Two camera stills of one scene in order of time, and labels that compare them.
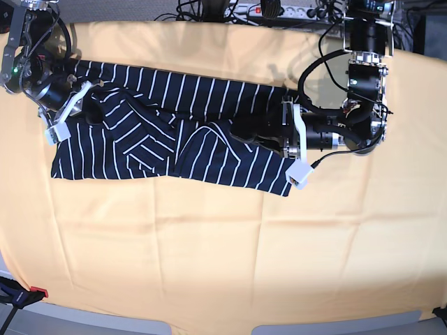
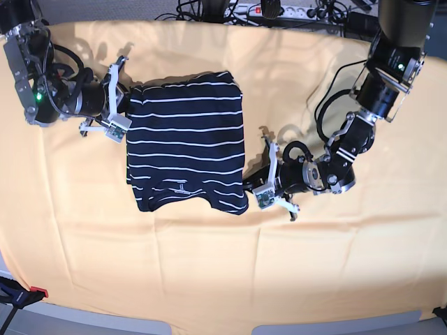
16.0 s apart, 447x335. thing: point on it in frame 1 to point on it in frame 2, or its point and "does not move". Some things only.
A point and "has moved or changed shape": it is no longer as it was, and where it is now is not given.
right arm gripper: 271,133 to 290,176
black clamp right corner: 441,313 does not move
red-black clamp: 13,293 does not move
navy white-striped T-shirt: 143,122 has moved or changed shape
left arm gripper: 55,91 to 92,99
